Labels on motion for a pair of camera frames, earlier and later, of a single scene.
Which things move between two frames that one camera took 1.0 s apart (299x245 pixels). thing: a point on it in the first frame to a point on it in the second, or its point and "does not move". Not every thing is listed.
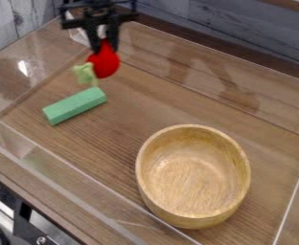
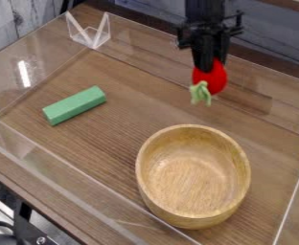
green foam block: [75, 105] does not move
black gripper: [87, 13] to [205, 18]
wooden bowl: [193, 172] does not move
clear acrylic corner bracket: [76, 33] does not move
